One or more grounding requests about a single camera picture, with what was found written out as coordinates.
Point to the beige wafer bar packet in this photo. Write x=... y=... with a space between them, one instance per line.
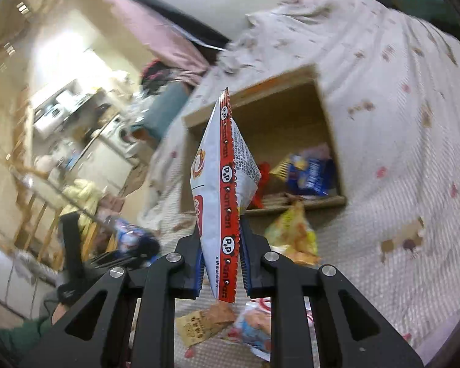
x=271 y=201

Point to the yellow cloth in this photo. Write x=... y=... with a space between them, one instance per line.
x=85 y=194

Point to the red snack bag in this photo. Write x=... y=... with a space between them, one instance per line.
x=257 y=200

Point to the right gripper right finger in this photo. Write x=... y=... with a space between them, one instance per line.
x=317 y=315

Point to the yellow blue striped bag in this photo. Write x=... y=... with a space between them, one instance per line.
x=282 y=169

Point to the left gloved hand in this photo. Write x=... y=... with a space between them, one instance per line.
x=68 y=294

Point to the white red pompom bag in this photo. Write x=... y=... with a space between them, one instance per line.
x=224 y=178

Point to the yellow chip bag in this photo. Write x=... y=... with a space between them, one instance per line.
x=293 y=236

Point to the patterned bed duvet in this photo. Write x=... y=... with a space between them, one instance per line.
x=390 y=84

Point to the brown cardboard box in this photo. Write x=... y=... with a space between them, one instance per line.
x=283 y=114

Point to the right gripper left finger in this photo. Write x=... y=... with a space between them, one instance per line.
x=126 y=320

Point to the pink hanging cloth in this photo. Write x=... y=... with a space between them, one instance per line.
x=165 y=42

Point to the wooden drying rack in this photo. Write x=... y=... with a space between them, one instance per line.
x=29 y=220

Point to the white red flakes bag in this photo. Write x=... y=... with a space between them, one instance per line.
x=253 y=328

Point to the blue white snack bag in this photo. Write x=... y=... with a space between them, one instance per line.
x=134 y=241

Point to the dark blue snack bag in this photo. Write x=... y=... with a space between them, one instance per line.
x=310 y=176

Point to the pile of clothes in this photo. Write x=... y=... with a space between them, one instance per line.
x=155 y=75

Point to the tan cookie packet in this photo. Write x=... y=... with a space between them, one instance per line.
x=201 y=325

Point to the white washing machine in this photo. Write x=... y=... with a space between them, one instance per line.
x=116 y=132

